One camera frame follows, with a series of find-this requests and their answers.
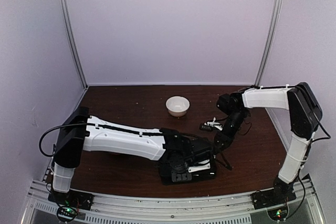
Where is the black zippered tool case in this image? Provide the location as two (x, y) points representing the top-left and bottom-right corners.
(159, 157), (233, 185)

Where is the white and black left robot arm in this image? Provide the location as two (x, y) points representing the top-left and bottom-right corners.
(41, 107), (216, 205)

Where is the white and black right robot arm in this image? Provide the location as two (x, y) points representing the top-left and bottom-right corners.
(214, 82), (331, 204)

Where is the white ceramic bowl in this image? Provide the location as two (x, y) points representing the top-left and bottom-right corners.
(165, 96), (190, 118)

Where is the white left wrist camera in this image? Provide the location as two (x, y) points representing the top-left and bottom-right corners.
(188, 163), (211, 173)

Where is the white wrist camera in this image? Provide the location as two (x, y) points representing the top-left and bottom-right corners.
(199, 117), (226, 132)
(188, 163), (211, 173)

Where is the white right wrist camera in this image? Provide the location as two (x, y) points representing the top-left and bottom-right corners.
(199, 117), (226, 132)

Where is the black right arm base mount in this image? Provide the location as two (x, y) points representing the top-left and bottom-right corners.
(251, 189), (297, 210)

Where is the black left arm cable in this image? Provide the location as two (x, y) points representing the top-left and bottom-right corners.
(39, 122), (90, 157)

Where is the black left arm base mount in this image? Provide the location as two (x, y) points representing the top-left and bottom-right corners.
(48, 189), (93, 210)

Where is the right aluminium frame post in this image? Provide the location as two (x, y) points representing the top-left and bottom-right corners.
(254, 0), (283, 86)

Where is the aluminium frame post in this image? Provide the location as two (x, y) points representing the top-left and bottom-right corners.
(254, 0), (283, 86)
(59, 0), (88, 89)

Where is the left aluminium frame post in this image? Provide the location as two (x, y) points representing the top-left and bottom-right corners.
(59, 0), (88, 89)

